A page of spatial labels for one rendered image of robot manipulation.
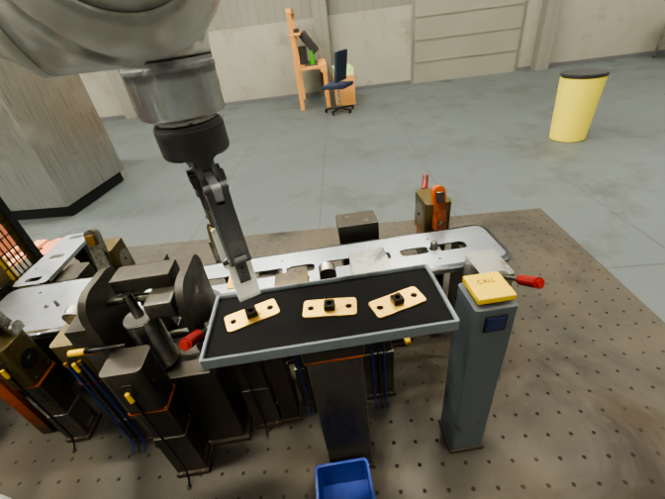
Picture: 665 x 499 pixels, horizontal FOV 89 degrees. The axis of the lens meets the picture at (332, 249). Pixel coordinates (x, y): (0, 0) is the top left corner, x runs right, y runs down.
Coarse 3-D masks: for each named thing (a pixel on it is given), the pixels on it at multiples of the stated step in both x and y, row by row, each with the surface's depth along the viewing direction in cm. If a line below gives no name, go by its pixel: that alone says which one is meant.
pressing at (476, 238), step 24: (384, 240) 96; (408, 240) 95; (432, 240) 94; (456, 240) 92; (480, 240) 91; (216, 264) 95; (264, 264) 93; (288, 264) 92; (408, 264) 86; (432, 264) 85; (456, 264) 83; (24, 288) 96; (48, 288) 95; (72, 288) 94; (216, 288) 87; (24, 312) 87; (48, 312) 86; (48, 336) 80
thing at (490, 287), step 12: (468, 276) 56; (480, 276) 55; (492, 276) 55; (468, 288) 54; (480, 288) 53; (492, 288) 53; (504, 288) 53; (480, 300) 51; (492, 300) 51; (504, 300) 52
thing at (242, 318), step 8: (256, 304) 55; (264, 304) 55; (272, 304) 55; (240, 312) 54; (248, 312) 53; (256, 312) 53; (264, 312) 54; (272, 312) 54; (232, 320) 53; (240, 320) 53; (248, 320) 53; (256, 320) 52; (232, 328) 52; (240, 328) 52
